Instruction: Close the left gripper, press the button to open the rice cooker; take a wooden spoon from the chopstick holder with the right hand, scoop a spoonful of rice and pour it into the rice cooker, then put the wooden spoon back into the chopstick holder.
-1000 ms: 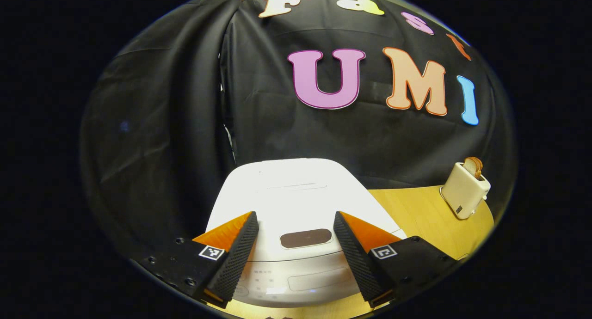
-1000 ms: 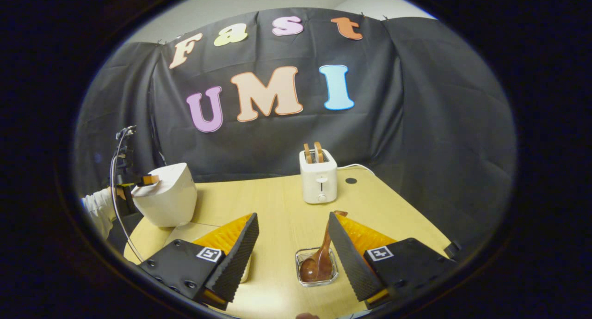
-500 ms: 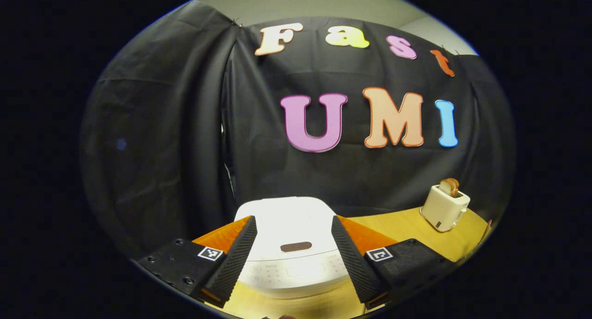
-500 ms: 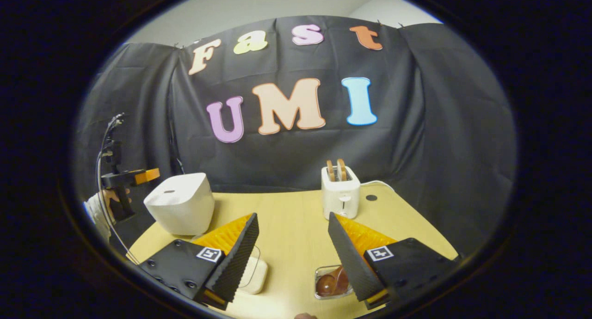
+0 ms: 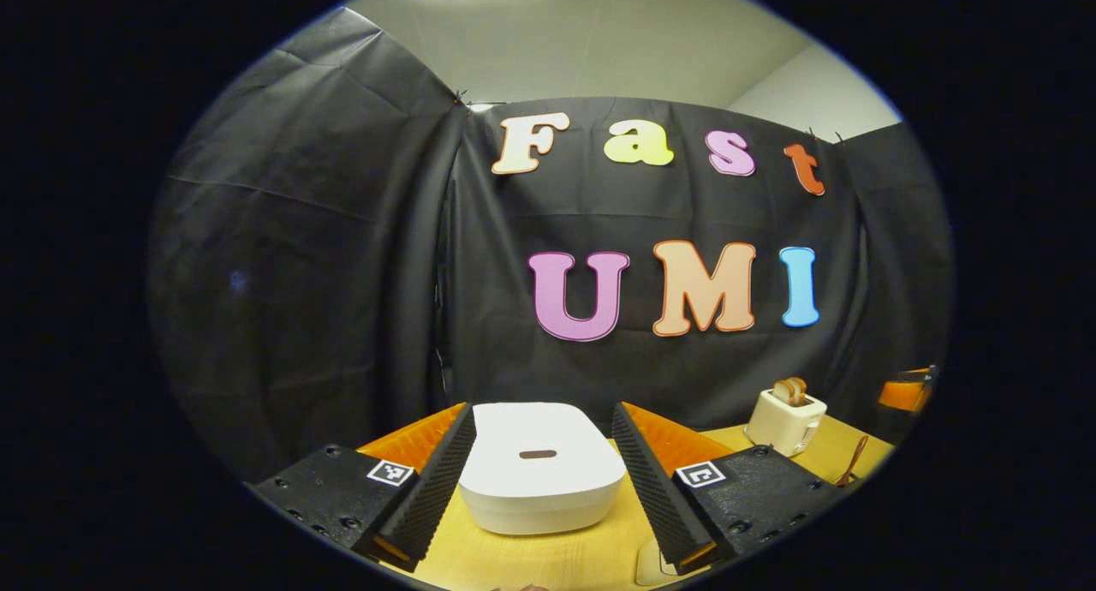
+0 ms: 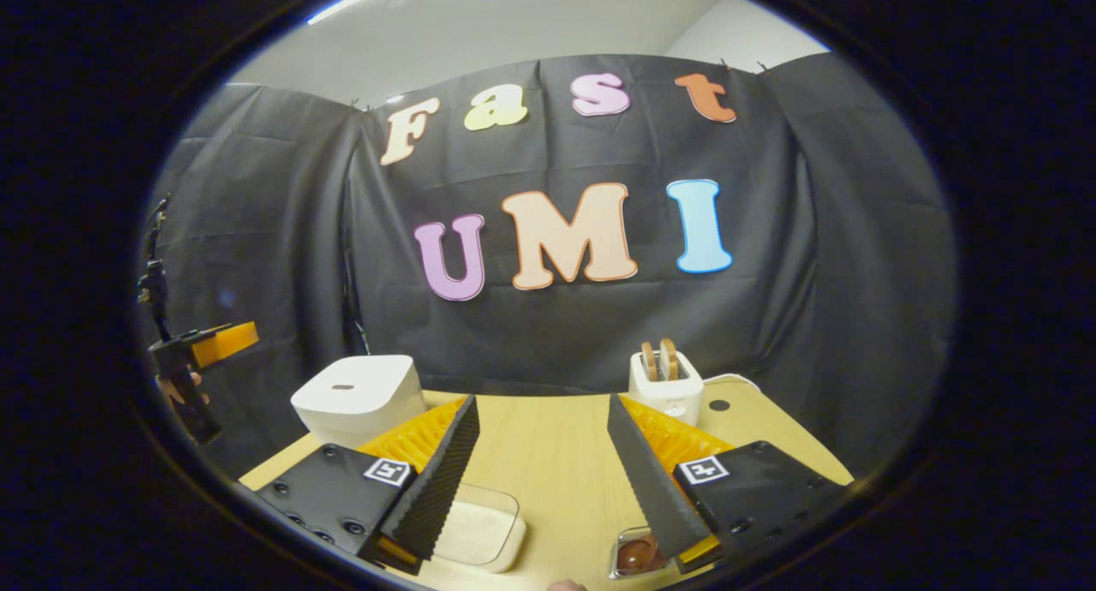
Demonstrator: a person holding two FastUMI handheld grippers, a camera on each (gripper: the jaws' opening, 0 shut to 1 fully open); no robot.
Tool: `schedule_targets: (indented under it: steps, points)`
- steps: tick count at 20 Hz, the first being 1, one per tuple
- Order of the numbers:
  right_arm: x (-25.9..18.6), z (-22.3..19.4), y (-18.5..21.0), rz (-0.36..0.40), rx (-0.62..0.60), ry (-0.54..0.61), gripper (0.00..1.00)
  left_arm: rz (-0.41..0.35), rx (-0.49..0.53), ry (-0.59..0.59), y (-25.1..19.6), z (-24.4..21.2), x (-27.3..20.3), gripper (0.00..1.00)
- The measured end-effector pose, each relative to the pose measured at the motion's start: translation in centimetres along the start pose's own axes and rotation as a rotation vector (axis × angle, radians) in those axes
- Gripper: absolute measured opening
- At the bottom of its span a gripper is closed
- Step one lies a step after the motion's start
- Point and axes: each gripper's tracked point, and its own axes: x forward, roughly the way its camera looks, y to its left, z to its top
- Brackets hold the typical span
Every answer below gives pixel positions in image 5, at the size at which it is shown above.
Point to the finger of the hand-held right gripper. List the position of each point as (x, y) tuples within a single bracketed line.
[(903, 394)]

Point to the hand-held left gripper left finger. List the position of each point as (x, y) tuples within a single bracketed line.
[(432, 488)]

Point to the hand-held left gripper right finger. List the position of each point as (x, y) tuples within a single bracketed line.
[(651, 484)]

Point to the brown wooden spoon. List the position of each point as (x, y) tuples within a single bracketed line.
[(856, 458)]

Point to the white rice cooker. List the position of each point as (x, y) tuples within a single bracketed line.
[(539, 480)]

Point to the brown bread slice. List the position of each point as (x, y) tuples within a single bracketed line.
[(783, 392), (798, 389)]

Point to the white toaster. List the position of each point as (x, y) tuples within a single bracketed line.
[(783, 424)]

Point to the black backdrop cloth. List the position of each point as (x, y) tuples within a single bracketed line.
[(325, 248)]

